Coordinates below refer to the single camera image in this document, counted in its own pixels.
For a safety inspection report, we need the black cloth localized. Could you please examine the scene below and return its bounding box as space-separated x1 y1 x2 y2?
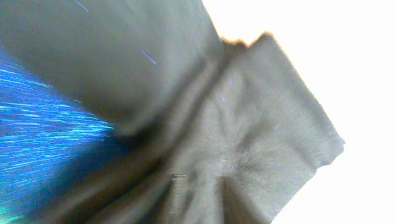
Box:
27 34 345 223
1 0 223 134

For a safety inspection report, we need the sparkly blue green garment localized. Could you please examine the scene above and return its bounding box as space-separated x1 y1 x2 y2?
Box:
1 53 127 223

